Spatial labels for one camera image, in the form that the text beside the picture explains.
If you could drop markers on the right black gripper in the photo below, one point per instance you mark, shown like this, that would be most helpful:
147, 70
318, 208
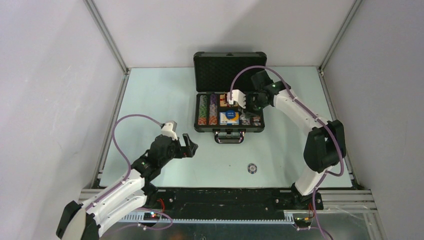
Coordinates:
258, 113

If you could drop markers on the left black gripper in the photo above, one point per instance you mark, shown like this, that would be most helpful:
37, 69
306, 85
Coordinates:
187, 151

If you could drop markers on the blue small blind button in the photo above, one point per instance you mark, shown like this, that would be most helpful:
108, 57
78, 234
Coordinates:
230, 114

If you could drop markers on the red card deck box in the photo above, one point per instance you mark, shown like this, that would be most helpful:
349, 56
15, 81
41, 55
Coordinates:
223, 100

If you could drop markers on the black poker case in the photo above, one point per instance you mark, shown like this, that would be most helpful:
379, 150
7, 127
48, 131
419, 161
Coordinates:
214, 73

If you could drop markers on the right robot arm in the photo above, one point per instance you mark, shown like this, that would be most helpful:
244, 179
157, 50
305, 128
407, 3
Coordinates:
325, 146

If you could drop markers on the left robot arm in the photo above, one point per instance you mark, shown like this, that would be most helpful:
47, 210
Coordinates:
90, 219

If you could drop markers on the brown chip row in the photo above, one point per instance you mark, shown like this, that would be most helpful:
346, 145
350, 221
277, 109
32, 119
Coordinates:
256, 121

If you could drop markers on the blue orange chip row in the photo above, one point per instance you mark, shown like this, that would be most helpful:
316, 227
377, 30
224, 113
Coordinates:
245, 121

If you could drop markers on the blue card deck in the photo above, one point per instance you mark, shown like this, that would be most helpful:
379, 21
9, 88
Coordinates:
225, 122

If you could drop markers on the green chip row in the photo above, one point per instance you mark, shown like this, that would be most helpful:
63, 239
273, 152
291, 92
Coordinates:
202, 110

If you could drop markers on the purple blue chip row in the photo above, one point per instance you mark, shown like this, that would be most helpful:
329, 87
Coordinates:
213, 106

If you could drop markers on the grey poker chip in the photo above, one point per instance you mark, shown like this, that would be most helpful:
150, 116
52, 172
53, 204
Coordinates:
252, 168

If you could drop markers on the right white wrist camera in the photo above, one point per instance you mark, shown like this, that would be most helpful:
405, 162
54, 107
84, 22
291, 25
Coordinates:
236, 97

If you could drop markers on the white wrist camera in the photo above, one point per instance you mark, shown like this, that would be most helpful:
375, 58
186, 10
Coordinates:
236, 97
168, 129

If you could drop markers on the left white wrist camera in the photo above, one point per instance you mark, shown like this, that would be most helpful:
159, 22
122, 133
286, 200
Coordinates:
168, 129

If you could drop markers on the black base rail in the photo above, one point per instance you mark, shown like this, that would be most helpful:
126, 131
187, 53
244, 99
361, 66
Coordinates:
231, 204

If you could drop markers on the right aluminium frame post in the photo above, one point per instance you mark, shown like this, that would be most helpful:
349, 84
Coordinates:
340, 33

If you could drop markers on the aluminium frame post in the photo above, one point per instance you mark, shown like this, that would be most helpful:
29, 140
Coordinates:
340, 33
106, 34

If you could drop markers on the left aluminium frame post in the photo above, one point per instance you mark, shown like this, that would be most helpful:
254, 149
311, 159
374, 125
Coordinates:
106, 34

